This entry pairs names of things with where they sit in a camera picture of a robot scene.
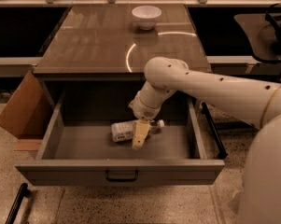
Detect grey open top drawer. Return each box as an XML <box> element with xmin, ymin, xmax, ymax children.
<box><xmin>16</xmin><ymin>89</ymin><xmax>224</xmax><ymax>186</ymax></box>

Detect black cables on right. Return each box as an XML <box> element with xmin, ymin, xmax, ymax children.
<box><xmin>251</xmin><ymin>2</ymin><xmax>281</xmax><ymax>64</ymax></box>

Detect black base leg left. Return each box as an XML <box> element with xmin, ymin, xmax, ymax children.
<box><xmin>5</xmin><ymin>183</ymin><xmax>30</xmax><ymax>224</ymax></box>

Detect grey bench rail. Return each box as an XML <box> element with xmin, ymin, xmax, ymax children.
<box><xmin>207</xmin><ymin>56</ymin><xmax>281</xmax><ymax>77</ymax></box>
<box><xmin>0</xmin><ymin>57</ymin><xmax>41</xmax><ymax>77</ymax></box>

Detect grey bench rail right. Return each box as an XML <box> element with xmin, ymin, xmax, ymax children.
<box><xmin>207</xmin><ymin>56</ymin><xmax>281</xmax><ymax>77</ymax></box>

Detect black base leg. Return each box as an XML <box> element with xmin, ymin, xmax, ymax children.
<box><xmin>202</xmin><ymin>103</ymin><xmax>228</xmax><ymax>159</ymax></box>
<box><xmin>5</xmin><ymin>183</ymin><xmax>30</xmax><ymax>224</ymax></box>

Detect black base leg right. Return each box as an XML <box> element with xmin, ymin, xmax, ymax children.
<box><xmin>202</xmin><ymin>103</ymin><xmax>228</xmax><ymax>159</ymax></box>

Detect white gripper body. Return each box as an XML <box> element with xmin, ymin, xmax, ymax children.
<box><xmin>129</xmin><ymin>99</ymin><xmax>161</xmax><ymax>120</ymax></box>

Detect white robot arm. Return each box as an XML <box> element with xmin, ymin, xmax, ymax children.
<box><xmin>130</xmin><ymin>57</ymin><xmax>281</xmax><ymax>224</ymax></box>

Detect white ceramic bowl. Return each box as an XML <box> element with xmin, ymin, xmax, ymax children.
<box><xmin>132</xmin><ymin>6</ymin><xmax>162</xmax><ymax>30</ymax></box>

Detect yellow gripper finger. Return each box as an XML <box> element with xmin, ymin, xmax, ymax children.
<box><xmin>132</xmin><ymin>119</ymin><xmax>150</xmax><ymax>150</ymax></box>

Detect black drawer handle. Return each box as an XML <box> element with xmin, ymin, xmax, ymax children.
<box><xmin>105</xmin><ymin>171</ymin><xmax>138</xmax><ymax>182</ymax></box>

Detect grey bench rail left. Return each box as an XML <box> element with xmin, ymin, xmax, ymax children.
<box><xmin>0</xmin><ymin>57</ymin><xmax>41</xmax><ymax>77</ymax></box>

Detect plastic bottle with label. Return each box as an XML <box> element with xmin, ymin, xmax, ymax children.
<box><xmin>111</xmin><ymin>119</ymin><xmax>165</xmax><ymax>143</ymax></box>

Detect brown cardboard box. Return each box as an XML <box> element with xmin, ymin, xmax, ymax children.
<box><xmin>0</xmin><ymin>72</ymin><xmax>52</xmax><ymax>151</ymax></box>

